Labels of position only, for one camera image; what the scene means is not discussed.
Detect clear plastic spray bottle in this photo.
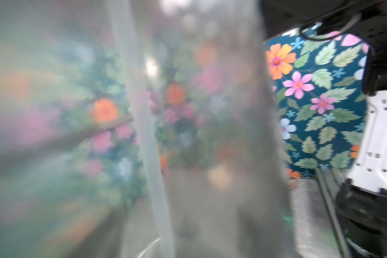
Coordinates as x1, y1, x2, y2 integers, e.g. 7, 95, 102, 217
0, 1, 298, 258

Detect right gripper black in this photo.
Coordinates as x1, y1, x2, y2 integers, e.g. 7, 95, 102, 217
335, 184, 387, 258

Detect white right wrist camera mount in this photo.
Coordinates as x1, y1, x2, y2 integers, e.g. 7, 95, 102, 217
347, 90, 387, 193

